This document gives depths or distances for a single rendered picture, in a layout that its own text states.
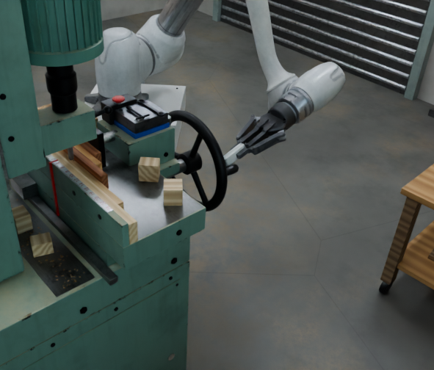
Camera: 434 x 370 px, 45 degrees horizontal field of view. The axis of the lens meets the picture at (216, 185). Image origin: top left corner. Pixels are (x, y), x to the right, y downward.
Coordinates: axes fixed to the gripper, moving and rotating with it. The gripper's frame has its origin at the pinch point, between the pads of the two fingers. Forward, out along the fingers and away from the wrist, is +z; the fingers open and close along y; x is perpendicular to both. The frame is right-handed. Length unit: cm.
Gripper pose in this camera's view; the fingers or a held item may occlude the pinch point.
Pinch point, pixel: (234, 155)
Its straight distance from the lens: 138.9
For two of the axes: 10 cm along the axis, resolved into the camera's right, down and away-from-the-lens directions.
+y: 6.5, 4.7, -5.9
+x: 2.0, 6.4, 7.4
